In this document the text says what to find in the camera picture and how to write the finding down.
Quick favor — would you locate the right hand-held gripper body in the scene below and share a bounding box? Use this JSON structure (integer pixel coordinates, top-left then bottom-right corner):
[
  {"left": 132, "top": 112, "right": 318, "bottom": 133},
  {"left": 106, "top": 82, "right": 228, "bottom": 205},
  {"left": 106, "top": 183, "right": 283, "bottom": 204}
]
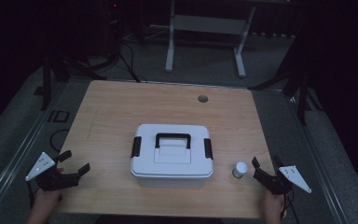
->
[{"left": 253, "top": 164, "right": 312, "bottom": 196}]

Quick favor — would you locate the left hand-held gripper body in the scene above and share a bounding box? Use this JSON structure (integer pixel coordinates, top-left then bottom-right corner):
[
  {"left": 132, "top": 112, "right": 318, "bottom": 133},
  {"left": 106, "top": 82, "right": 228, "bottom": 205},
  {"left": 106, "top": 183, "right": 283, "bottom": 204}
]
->
[{"left": 24, "top": 151, "right": 82, "bottom": 192}]

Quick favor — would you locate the small white-capped bottle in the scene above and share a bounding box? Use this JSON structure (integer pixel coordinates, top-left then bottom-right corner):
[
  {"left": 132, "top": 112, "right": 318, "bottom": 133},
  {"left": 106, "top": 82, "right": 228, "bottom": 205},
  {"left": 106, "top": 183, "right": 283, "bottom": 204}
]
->
[{"left": 231, "top": 161, "right": 249, "bottom": 180}]

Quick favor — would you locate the white lid with black handle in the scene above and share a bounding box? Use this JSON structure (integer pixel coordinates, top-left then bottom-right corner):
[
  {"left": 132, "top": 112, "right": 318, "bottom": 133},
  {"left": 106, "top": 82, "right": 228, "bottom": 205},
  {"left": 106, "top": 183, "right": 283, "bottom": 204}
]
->
[{"left": 130, "top": 123, "right": 215, "bottom": 179}]

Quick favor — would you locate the white plastic storage box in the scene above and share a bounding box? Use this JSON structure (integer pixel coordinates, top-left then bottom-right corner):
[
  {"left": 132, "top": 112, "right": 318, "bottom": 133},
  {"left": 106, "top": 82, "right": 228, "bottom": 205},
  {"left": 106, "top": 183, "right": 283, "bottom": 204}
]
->
[{"left": 131, "top": 169, "right": 214, "bottom": 189}]

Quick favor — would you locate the person's right hand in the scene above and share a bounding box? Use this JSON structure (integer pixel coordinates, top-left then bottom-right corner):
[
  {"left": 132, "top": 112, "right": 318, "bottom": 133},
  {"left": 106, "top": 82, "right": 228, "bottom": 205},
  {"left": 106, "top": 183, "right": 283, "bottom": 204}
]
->
[{"left": 262, "top": 189, "right": 289, "bottom": 218}]

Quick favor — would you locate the person's left hand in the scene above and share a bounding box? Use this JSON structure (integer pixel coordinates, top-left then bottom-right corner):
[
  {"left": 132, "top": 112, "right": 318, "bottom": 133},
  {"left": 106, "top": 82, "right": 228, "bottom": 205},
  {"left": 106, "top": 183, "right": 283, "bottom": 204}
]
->
[{"left": 32, "top": 188, "right": 64, "bottom": 213}]

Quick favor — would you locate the black tripod stand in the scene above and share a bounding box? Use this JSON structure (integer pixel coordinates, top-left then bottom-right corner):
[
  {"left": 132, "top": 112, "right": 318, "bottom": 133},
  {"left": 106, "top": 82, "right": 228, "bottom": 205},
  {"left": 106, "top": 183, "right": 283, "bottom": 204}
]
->
[
  {"left": 34, "top": 54, "right": 120, "bottom": 112},
  {"left": 248, "top": 40, "right": 324, "bottom": 126}
]

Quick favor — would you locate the white metal stand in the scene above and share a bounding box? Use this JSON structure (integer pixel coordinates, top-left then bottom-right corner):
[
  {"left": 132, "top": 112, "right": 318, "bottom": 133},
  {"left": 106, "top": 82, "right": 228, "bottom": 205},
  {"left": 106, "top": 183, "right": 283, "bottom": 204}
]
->
[{"left": 164, "top": 0, "right": 256, "bottom": 79}]

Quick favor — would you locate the black looped cable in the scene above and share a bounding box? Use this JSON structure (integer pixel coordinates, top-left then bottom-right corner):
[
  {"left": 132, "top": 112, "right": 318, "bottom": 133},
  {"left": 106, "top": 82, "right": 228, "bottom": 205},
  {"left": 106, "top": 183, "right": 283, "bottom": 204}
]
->
[{"left": 48, "top": 128, "right": 71, "bottom": 153}]

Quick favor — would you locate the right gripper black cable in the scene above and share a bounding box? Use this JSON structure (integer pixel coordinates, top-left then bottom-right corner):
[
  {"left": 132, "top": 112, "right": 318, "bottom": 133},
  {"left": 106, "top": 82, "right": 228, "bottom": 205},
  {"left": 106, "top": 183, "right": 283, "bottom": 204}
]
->
[{"left": 281, "top": 189, "right": 296, "bottom": 219}]

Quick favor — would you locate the metal floor rail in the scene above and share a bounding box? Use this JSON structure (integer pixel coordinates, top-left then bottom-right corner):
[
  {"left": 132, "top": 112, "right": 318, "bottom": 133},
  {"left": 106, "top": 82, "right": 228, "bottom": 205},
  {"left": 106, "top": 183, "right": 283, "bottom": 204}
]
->
[
  {"left": 283, "top": 90, "right": 351, "bottom": 224},
  {"left": 0, "top": 81, "right": 69, "bottom": 216}
]

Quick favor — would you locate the black floor cable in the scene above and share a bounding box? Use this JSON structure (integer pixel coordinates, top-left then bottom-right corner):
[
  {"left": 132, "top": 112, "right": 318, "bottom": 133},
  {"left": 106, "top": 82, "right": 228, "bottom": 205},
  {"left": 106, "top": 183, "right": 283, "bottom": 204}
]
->
[{"left": 117, "top": 42, "right": 149, "bottom": 84}]

